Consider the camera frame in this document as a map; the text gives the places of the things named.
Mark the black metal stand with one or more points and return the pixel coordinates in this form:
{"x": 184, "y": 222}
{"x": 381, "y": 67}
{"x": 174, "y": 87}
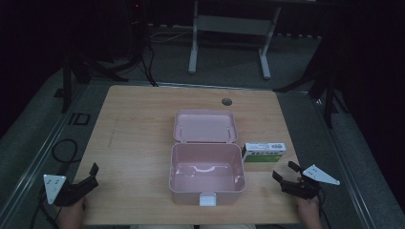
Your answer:
{"x": 67, "y": 86}
{"x": 328, "y": 95}

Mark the white and green carton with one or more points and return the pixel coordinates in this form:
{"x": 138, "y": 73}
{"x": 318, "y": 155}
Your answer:
{"x": 264, "y": 152}

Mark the person's right hand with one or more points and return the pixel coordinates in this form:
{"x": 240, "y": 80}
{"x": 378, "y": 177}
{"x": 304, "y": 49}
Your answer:
{"x": 310, "y": 211}

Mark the pink plastic box with lid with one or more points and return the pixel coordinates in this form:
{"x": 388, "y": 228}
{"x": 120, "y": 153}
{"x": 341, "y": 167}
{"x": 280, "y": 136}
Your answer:
{"x": 207, "y": 171}

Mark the person's left hand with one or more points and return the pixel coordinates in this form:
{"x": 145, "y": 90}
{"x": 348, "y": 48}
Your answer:
{"x": 71, "y": 216}

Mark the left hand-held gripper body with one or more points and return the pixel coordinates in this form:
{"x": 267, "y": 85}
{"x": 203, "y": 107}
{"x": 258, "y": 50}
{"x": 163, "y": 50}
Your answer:
{"x": 53, "y": 186}

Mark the white metal desk frame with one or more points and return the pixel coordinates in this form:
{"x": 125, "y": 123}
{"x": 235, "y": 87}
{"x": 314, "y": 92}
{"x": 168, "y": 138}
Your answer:
{"x": 234, "y": 24}

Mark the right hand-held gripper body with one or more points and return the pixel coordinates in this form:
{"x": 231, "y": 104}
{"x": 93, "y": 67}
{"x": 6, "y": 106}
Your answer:
{"x": 302, "y": 189}

